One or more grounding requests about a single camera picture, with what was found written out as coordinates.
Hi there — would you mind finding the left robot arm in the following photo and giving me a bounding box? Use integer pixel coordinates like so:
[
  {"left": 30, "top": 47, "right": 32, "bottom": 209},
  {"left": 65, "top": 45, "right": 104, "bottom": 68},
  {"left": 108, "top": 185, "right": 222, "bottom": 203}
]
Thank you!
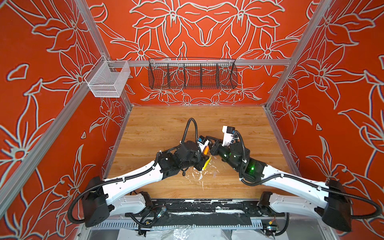
[{"left": 67, "top": 141, "right": 209, "bottom": 227}]

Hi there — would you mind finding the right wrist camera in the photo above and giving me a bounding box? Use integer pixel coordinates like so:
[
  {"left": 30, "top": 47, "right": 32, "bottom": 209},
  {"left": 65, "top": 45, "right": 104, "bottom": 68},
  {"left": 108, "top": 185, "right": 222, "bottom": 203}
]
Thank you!
[{"left": 222, "top": 126, "right": 236, "bottom": 147}]

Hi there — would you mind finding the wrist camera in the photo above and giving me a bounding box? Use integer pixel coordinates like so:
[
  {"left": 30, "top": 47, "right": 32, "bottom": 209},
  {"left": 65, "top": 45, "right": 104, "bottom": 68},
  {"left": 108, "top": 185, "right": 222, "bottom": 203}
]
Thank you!
[
  {"left": 198, "top": 136, "right": 209, "bottom": 149},
  {"left": 222, "top": 126, "right": 236, "bottom": 147}
]

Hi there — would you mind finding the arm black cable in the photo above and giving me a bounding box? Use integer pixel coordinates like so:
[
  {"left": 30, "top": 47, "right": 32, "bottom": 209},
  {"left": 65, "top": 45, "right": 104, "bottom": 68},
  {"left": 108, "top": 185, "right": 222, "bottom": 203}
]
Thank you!
[
  {"left": 181, "top": 117, "right": 199, "bottom": 145},
  {"left": 233, "top": 130, "right": 383, "bottom": 220}
]

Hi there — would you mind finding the orange marker pen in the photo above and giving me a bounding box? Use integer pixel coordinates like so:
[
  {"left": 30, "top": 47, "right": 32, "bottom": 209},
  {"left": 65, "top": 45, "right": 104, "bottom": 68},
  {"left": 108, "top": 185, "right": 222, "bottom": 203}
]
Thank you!
[{"left": 202, "top": 145, "right": 210, "bottom": 156}]

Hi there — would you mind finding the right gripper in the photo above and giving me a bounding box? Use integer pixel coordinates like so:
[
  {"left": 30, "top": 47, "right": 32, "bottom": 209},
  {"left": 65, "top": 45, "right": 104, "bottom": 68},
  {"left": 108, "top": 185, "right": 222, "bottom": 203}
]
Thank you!
[{"left": 203, "top": 136, "right": 242, "bottom": 173}]

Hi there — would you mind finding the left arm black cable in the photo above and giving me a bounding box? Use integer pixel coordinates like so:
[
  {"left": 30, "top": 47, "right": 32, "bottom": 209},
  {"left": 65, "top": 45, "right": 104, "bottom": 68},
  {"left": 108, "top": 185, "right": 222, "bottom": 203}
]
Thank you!
[{"left": 181, "top": 117, "right": 199, "bottom": 145}]

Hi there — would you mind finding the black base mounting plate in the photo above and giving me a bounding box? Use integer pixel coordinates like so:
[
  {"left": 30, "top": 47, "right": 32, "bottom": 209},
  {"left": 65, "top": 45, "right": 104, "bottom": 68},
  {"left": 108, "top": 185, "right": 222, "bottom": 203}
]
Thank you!
[{"left": 133, "top": 199, "right": 286, "bottom": 228}]

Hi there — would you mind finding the black wire basket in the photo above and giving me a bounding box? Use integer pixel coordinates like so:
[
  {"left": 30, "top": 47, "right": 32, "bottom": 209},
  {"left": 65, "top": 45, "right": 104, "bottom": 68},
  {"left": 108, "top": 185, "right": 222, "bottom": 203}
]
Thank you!
[{"left": 148, "top": 57, "right": 239, "bottom": 90}]

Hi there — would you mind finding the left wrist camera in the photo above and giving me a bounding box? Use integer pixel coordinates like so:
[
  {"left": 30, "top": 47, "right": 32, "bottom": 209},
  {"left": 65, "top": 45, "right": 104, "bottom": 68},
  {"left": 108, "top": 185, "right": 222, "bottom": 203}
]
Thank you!
[{"left": 198, "top": 136, "right": 209, "bottom": 149}]

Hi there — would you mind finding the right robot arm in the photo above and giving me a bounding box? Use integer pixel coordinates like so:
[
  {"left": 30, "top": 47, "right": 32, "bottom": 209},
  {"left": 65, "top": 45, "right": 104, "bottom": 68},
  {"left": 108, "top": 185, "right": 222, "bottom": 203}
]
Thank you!
[{"left": 206, "top": 136, "right": 383, "bottom": 232}]

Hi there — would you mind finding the yellow marker pen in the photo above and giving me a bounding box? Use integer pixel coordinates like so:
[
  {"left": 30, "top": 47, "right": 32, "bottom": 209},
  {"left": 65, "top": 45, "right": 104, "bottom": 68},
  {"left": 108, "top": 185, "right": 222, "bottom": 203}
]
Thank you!
[{"left": 202, "top": 157, "right": 212, "bottom": 171}]

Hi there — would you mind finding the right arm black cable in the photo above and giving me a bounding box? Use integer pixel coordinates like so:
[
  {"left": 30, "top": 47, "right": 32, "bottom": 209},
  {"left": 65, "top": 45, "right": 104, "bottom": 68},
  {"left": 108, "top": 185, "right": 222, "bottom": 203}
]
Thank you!
[{"left": 233, "top": 130, "right": 383, "bottom": 220}]

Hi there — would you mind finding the white wire basket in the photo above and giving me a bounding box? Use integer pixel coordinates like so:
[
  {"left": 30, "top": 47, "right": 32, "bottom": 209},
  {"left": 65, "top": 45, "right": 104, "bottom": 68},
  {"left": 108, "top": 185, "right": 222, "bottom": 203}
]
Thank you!
[{"left": 85, "top": 56, "right": 131, "bottom": 98}]

